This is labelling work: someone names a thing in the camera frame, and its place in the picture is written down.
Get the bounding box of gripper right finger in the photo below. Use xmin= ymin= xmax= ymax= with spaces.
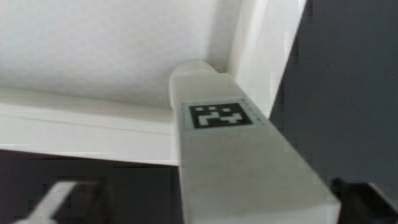
xmin=331 ymin=178 xmax=398 ymax=224

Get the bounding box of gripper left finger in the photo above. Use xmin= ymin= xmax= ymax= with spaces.
xmin=15 ymin=181 xmax=107 ymax=224

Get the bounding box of white desk leg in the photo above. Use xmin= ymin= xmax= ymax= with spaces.
xmin=169 ymin=60 xmax=342 ymax=224

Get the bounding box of white desk tabletop tray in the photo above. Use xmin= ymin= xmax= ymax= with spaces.
xmin=0 ymin=0 xmax=310 ymax=165

